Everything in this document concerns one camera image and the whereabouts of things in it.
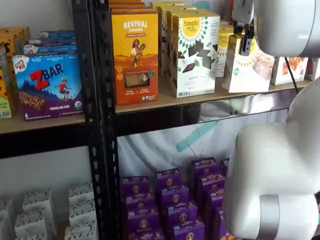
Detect white patterned box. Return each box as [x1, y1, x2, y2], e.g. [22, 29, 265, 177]
[0, 196, 16, 240]
[21, 188, 58, 235]
[64, 220, 99, 240]
[68, 199, 98, 225]
[13, 211, 48, 240]
[68, 181, 94, 201]

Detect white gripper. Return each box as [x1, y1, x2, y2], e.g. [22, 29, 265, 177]
[231, 0, 257, 57]

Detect black metal shelf rack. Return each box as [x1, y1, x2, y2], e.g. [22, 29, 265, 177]
[91, 0, 302, 240]

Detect white cloth teal print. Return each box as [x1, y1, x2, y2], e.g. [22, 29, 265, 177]
[116, 0, 291, 183]

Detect black cable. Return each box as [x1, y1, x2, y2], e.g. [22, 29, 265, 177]
[284, 56, 300, 95]

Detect white box chocolate thins picture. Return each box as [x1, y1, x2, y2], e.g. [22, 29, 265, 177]
[155, 0, 186, 69]
[160, 4, 199, 76]
[165, 8, 211, 87]
[171, 12, 221, 99]

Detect white box yellow sun label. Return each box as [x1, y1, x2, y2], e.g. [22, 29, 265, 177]
[221, 33, 276, 94]

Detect blue purple ZBAR box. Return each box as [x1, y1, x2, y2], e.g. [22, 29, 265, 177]
[12, 53, 84, 121]
[23, 44, 78, 57]
[27, 37, 77, 48]
[38, 30, 76, 40]

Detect white box orange crackers picture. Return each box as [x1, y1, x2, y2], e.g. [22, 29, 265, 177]
[269, 56, 309, 86]
[304, 58, 320, 83]

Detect purple Annie's snack box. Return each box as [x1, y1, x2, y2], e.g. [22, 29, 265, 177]
[121, 175, 151, 199]
[159, 185, 190, 209]
[126, 206, 160, 234]
[129, 228, 166, 240]
[171, 216, 206, 240]
[124, 194, 156, 214]
[165, 201, 199, 226]
[156, 168, 183, 191]

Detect purple Annie's box orange label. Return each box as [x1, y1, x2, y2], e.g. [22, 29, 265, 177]
[191, 157, 219, 181]
[219, 157, 231, 176]
[203, 188, 226, 215]
[211, 206, 229, 240]
[195, 173, 226, 199]

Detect wooden shelf board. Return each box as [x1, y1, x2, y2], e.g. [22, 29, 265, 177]
[114, 73, 311, 114]
[0, 111, 87, 135]

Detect black perforated shelf bracket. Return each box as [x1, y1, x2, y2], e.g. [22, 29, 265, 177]
[0, 0, 101, 240]

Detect small white yellow box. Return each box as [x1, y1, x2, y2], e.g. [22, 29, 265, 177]
[215, 24, 235, 79]

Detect yellow box black spots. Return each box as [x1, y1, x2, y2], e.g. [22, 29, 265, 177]
[0, 26, 32, 56]
[0, 37, 17, 120]

